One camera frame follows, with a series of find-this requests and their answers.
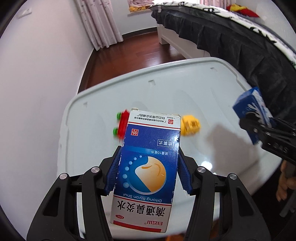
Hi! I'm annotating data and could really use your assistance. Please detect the blue white milk carton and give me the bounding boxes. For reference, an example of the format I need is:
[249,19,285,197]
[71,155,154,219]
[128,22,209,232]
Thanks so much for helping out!
[232,86,276,145]

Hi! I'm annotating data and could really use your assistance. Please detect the blue white medicine box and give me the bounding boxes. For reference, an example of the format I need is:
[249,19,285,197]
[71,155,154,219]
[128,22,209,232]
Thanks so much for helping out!
[110,109,181,233]

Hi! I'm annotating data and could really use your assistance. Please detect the red toy car green wheels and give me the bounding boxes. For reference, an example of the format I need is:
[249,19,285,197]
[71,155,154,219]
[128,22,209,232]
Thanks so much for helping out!
[113,109,130,140]

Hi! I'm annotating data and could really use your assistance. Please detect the person's right hand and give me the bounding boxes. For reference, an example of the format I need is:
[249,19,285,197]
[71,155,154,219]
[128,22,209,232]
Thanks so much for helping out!
[276,160,296,201]

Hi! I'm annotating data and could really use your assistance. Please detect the bed with black skirt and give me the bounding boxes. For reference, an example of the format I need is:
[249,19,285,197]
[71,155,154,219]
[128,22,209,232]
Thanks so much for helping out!
[150,1,295,123]

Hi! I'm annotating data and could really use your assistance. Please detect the red yellow plush on bed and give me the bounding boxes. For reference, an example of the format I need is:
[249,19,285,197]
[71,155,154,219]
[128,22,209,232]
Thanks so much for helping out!
[226,4,259,18]

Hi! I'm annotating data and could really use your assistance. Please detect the pink curtain right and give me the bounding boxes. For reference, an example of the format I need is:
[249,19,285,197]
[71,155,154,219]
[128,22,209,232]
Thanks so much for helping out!
[200,0,232,9]

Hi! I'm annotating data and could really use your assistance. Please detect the pink curtain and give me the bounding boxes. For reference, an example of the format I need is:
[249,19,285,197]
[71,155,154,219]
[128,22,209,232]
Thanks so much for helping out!
[200,0,232,9]
[75,0,123,51]

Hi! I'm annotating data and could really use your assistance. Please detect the yellow red item on sill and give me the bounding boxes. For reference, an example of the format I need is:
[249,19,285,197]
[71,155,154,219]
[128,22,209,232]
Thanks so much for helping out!
[127,0,153,13]

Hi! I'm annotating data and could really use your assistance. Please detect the pink curtain left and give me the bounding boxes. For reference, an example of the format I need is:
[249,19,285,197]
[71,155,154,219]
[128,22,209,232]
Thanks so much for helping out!
[75,0,123,51]

